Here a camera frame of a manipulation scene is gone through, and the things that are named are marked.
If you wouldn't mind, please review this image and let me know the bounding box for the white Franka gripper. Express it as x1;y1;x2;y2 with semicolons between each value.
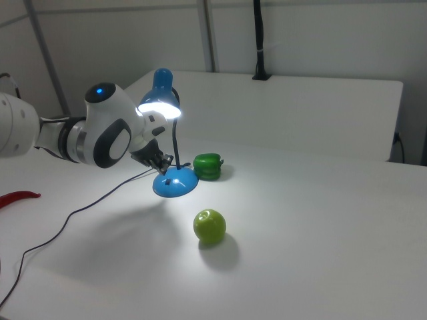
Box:
132;109;175;177

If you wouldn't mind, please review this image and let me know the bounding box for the blue desk lamp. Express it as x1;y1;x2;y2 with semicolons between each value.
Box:
137;68;200;199

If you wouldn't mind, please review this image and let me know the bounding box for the green bell pepper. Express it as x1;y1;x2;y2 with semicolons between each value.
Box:
192;152;225;182

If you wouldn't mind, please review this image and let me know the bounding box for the green apple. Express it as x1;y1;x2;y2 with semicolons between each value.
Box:
192;209;228;245

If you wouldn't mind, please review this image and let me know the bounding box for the red chili pepper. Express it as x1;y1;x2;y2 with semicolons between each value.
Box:
0;190;42;210

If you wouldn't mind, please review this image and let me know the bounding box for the black lamp power cable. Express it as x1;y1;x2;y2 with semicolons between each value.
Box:
0;166;158;308

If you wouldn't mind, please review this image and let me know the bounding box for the black camera pole with clamp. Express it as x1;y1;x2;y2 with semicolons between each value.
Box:
251;0;273;81

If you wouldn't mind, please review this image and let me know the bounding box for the black cable at wall socket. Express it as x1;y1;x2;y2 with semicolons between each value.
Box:
392;131;406;165

